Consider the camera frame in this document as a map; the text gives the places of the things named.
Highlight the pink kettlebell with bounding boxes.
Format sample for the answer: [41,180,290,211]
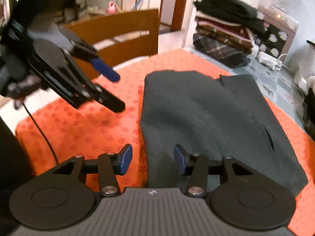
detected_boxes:
[106,1,116,14]

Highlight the pink water dispenser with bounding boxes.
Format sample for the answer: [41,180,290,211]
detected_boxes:
[255,5,299,61]

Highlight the black folded garment top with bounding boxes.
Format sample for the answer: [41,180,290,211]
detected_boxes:
[194,0,265,35]

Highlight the black garment right pile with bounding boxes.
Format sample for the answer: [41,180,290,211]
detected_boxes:
[303,76,314,138]

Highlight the black cable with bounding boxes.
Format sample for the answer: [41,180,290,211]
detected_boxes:
[22,101,60,165]

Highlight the checkered tablecloth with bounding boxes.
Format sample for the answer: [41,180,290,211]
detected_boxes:
[184,47,304,128]

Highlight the dark grey trousers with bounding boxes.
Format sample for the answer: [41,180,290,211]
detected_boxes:
[140,71,308,195]

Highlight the orange patterned table mat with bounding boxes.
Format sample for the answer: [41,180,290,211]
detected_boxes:
[16,49,314,235]

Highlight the grey plaid folded garment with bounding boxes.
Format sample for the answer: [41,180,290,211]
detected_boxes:
[193,33,250,69]

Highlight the person dark jacket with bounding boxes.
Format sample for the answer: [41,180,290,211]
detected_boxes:
[1,0,32,231]

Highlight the white power strip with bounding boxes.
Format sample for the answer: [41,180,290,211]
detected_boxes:
[256,52,283,71]

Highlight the maroon white folded garment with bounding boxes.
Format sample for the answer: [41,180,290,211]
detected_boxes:
[195,12,255,43]

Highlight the brown door frame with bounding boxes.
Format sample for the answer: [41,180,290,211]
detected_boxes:
[160,0,187,31]

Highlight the wooden chair left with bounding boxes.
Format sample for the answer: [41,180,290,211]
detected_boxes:
[64,9,160,68]

